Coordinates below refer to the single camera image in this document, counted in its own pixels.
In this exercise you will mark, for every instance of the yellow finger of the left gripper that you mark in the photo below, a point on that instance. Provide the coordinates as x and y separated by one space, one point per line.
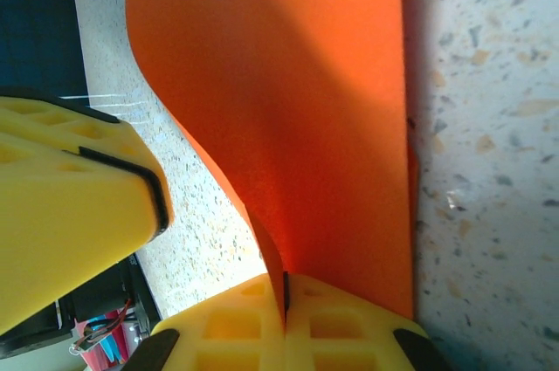
65 126
65 222

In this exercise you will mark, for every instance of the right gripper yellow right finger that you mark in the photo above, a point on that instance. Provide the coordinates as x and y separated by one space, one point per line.
340 331

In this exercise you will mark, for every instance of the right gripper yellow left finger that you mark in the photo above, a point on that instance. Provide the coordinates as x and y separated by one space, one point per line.
231 327

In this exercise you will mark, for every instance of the orange paper sheet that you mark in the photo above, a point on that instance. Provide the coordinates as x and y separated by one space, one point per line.
284 105

